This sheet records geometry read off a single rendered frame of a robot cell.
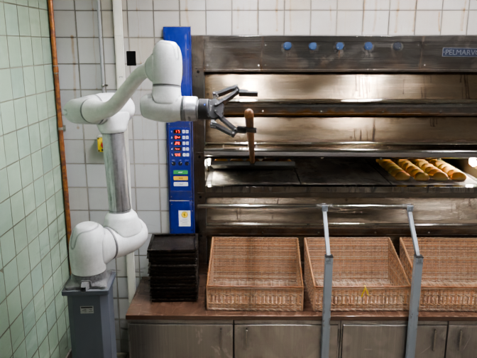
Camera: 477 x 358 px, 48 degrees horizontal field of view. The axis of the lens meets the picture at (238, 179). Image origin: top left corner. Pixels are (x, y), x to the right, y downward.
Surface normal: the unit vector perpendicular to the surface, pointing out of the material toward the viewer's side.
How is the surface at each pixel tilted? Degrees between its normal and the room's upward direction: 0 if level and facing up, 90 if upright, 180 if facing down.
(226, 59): 90
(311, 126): 70
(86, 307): 90
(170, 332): 90
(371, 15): 90
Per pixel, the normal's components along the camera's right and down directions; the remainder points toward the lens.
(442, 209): -0.01, -0.11
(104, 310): 0.75, 0.16
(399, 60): -0.01, 0.25
